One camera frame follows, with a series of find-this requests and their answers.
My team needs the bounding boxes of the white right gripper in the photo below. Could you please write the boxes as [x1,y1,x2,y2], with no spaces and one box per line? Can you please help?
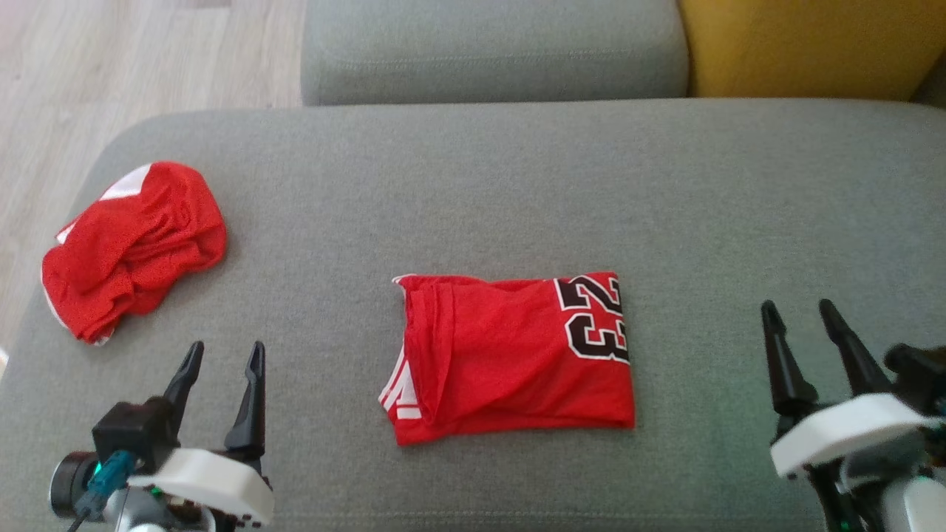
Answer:
[761,299,945,532]

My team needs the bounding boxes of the yellow sofa cushion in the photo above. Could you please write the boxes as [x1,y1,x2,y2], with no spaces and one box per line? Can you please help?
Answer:
[678,0,946,102]

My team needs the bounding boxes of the grey sofa back cushion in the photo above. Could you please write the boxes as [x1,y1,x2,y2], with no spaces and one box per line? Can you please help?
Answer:
[300,0,690,106]

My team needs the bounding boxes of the grey sofa seat cushion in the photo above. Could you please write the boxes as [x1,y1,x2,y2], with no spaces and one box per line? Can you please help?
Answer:
[0,99,946,532]

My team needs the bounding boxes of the red shorts with white stripe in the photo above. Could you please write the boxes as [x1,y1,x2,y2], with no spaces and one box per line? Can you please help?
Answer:
[41,160,228,347]

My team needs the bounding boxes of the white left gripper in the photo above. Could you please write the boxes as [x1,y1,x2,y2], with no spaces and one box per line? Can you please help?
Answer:
[127,341,275,532]

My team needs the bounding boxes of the red jersey with number 23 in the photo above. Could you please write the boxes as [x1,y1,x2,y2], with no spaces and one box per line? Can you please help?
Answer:
[378,271,637,447]

